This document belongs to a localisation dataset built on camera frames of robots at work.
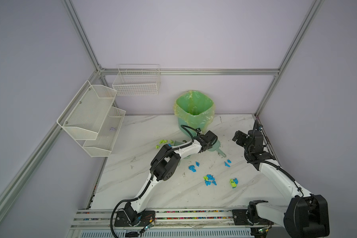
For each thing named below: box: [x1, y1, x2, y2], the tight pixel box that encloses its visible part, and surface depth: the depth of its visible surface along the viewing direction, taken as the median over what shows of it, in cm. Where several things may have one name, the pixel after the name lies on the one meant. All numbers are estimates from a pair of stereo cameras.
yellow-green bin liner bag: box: [174, 89, 215, 133], surface depth 98 cm
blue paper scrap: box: [188, 165, 197, 173], surface depth 92 cm
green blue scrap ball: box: [229, 177, 239, 189], surface depth 86 cm
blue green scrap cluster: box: [203, 174, 218, 186], surface depth 88 cm
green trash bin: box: [173, 89, 221, 152], surface depth 95 cm
